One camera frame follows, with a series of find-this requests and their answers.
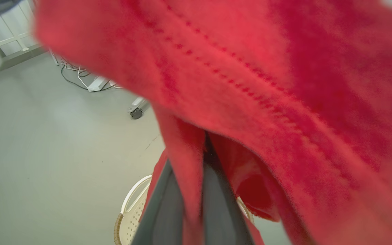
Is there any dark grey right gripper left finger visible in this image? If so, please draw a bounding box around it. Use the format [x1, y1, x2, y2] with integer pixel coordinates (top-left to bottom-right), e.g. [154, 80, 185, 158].
[131, 159, 185, 245]

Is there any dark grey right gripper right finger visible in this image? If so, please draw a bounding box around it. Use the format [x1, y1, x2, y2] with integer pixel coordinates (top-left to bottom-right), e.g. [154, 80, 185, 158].
[202, 133, 255, 245]

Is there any red fleece garment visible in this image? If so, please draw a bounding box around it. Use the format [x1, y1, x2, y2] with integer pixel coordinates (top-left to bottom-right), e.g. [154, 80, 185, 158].
[34, 0, 392, 245]

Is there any cream laundry basket brown rim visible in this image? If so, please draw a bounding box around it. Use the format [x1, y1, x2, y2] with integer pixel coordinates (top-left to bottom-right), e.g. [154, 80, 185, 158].
[114, 174, 255, 245]

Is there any grey caster wheel leg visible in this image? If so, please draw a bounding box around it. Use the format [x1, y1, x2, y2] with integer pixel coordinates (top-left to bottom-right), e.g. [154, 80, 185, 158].
[127, 97, 149, 120]

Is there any white floor cable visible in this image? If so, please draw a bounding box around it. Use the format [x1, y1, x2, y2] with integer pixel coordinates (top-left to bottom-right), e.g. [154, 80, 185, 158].
[49, 50, 122, 89]

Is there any black floor cable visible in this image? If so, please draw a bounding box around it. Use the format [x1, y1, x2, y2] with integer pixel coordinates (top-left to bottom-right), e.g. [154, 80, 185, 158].
[61, 64, 115, 92]

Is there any white slatted frame panel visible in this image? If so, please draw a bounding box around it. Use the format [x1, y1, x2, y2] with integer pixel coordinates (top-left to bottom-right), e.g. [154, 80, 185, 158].
[0, 0, 44, 57]

